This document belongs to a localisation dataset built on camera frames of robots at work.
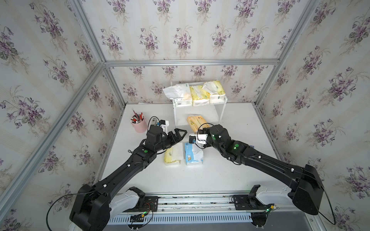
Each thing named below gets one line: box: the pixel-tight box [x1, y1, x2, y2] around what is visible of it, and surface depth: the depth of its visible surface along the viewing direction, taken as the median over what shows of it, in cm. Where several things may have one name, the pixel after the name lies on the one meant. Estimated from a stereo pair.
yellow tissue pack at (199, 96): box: [189, 84, 211, 107], surface depth 74 cm
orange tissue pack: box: [186, 115, 211, 133], surface depth 85 cm
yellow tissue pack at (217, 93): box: [201, 80, 226, 104], surface depth 77 cm
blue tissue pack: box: [185, 142, 204, 166], surface depth 86 cm
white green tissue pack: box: [162, 83, 193, 107], surface depth 75 cm
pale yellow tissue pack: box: [163, 141, 184, 166], surface depth 89 cm
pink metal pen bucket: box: [130, 113, 148, 134], surface depth 98 cm
